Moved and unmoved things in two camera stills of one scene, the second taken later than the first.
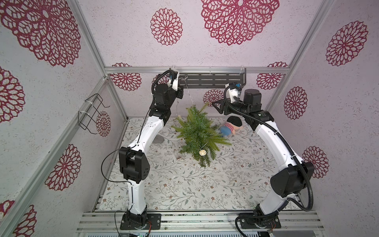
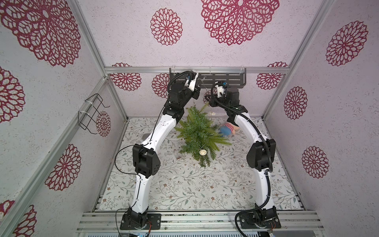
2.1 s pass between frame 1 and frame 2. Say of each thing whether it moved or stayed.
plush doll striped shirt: stayed
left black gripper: moved
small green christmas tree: stayed
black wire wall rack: stayed
